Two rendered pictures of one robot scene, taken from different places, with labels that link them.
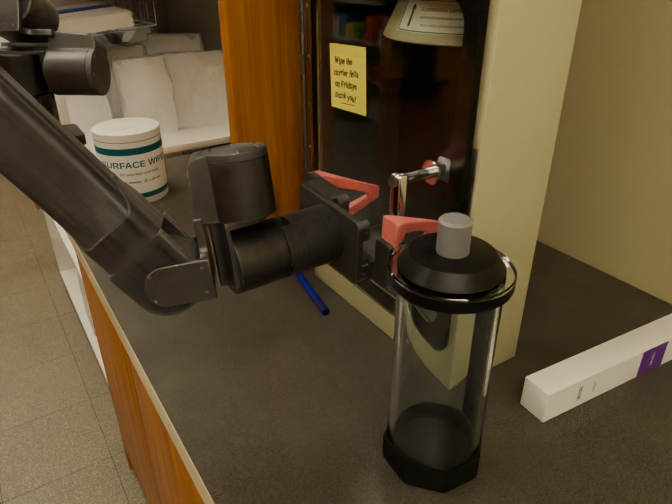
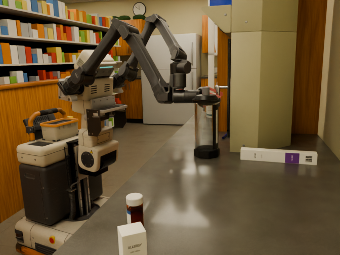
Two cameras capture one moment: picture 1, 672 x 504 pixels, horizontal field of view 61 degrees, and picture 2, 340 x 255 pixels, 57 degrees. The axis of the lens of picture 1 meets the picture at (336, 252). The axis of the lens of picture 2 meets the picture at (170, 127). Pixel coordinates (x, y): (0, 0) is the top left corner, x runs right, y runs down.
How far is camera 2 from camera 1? 102 cm
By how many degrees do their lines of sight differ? 47
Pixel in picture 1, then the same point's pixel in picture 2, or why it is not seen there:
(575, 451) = (239, 163)
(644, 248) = not seen: outside the picture
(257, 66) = (224, 69)
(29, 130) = (149, 67)
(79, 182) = (153, 76)
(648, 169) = not seen: outside the picture
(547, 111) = (254, 72)
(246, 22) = (222, 57)
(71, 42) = (183, 61)
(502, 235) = (243, 105)
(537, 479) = (221, 162)
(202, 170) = (171, 76)
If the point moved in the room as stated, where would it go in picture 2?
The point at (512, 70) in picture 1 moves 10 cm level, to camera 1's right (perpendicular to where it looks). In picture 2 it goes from (238, 60) to (261, 59)
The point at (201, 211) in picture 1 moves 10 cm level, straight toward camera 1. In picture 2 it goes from (170, 84) to (157, 86)
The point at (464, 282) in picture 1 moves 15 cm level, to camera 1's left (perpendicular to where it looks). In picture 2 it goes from (199, 97) to (171, 95)
